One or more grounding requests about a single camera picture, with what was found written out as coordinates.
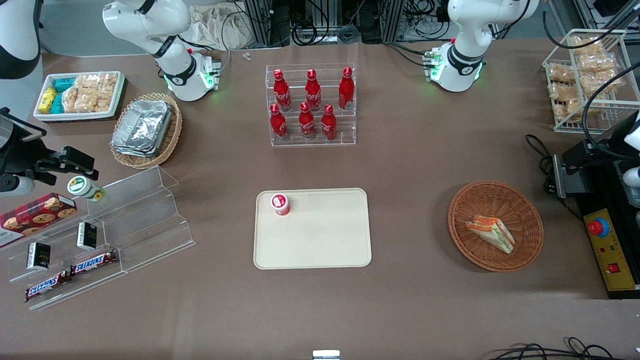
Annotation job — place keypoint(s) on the white rectangular snack tray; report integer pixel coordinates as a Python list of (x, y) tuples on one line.
[(42, 116)]

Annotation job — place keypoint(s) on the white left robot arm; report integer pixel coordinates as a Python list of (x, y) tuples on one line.
[(465, 60)]

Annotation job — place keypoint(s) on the clear rice cracker pack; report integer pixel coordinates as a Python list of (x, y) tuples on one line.
[(87, 81), (86, 101), (71, 100), (107, 85)]

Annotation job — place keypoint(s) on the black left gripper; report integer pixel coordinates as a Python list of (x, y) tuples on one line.
[(597, 151)]

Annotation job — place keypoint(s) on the oval wicker basket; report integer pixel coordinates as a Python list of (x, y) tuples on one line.
[(172, 135)]

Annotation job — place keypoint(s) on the clear acrylic step display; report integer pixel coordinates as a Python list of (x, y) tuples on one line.
[(150, 220)]

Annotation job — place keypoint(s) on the clear acrylic bottle rack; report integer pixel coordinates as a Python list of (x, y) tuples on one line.
[(312, 142)]

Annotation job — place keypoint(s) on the black machine with yellow panel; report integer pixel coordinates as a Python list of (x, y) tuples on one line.
[(595, 200)]

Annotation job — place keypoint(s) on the teal snack pack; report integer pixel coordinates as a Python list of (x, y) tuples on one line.
[(57, 103), (64, 84)]

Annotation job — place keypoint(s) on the white box edge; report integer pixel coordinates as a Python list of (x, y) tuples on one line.
[(326, 355)]

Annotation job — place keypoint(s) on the yellow snack pack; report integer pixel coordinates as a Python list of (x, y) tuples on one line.
[(47, 100)]

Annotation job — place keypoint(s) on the red lidded cup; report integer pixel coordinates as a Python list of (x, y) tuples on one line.
[(280, 204)]

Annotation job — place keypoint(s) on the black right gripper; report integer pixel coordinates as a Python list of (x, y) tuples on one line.
[(19, 151)]

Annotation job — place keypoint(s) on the red cola bottle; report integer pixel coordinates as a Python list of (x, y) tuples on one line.
[(278, 125), (282, 95), (328, 125), (313, 95), (346, 92), (307, 124)]

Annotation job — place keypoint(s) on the beige cloth bag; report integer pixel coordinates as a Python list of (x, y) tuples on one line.
[(210, 27)]

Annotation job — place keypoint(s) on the beige plastic tray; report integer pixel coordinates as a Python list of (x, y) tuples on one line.
[(320, 240)]

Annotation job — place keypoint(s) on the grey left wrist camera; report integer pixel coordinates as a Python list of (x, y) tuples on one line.
[(633, 177)]

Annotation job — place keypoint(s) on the silver foil container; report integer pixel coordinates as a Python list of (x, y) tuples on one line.
[(145, 152), (142, 122)]

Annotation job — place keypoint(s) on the triangular sandwich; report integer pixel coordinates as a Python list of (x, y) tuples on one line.
[(492, 232)]

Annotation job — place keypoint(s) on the small black box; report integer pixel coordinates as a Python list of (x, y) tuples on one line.
[(38, 256), (87, 236)]

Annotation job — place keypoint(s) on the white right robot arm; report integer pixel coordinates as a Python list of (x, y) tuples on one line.
[(170, 50)]

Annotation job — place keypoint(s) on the green white lidded cup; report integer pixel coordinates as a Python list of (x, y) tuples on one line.
[(82, 187)]

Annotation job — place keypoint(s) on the red cookie box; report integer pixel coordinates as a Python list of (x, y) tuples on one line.
[(35, 215)]

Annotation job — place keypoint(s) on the red emergency stop button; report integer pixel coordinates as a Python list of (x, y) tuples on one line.
[(598, 227)]

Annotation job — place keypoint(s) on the empty brown wicker basket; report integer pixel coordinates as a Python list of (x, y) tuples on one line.
[(480, 200)]

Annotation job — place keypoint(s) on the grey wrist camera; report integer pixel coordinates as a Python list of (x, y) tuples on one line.
[(633, 177), (17, 185)]

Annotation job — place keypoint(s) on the snickers chocolate bar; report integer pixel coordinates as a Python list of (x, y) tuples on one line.
[(47, 286), (94, 263)]

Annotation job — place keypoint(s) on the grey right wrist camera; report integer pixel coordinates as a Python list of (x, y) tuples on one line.
[(17, 185)]

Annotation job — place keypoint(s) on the bagged rice cracker pack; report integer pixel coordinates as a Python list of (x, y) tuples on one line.
[(602, 81), (564, 91), (587, 46), (561, 73), (567, 110), (597, 62)]

